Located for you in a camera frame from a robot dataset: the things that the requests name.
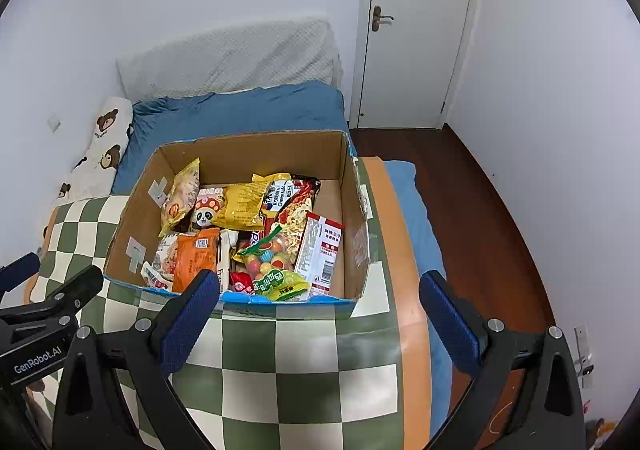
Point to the white orange print packet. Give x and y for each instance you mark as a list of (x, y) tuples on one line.
[(165, 252)]

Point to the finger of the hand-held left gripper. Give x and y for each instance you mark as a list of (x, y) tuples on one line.
[(70, 287), (22, 266)]

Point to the white wall socket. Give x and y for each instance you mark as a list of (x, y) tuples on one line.
[(54, 123)]

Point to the green snack packet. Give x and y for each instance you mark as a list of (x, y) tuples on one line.
[(280, 285)]

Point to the purple snack packet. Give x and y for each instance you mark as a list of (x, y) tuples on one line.
[(256, 236)]

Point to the brown white snack packet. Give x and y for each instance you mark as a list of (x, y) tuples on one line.
[(223, 260)]

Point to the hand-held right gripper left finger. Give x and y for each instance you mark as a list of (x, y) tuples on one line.
[(195, 315)]

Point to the panda print snack packet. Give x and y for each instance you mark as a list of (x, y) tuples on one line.
[(205, 215)]

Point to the small orange object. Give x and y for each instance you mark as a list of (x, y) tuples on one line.
[(605, 427)]

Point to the pale yellow snack packet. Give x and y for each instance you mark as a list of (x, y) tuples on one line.
[(180, 195)]

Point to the white quilted pillow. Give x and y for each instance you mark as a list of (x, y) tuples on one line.
[(225, 60)]

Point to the clear colourful candy bag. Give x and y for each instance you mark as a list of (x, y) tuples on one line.
[(270, 255)]

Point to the white power strip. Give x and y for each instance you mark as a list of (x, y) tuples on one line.
[(582, 345)]

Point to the small red snack packet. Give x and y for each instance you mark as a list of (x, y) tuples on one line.
[(242, 284)]

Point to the orange snack packet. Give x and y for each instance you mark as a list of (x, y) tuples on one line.
[(192, 255)]

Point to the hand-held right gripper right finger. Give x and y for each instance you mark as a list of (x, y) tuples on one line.
[(450, 325)]

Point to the dark red noodle packet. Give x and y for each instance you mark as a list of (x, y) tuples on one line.
[(300, 210)]

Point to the white door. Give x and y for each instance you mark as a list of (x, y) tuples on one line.
[(415, 55)]

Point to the white door frame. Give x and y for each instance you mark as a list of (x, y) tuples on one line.
[(361, 55)]

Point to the cardboard box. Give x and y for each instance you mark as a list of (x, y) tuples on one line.
[(240, 155)]

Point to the white red label packet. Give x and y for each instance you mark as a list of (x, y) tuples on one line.
[(320, 250)]

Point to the green white checkered blanket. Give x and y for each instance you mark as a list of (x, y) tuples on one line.
[(300, 380)]

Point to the bear print pillow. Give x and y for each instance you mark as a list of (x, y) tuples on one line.
[(107, 130)]

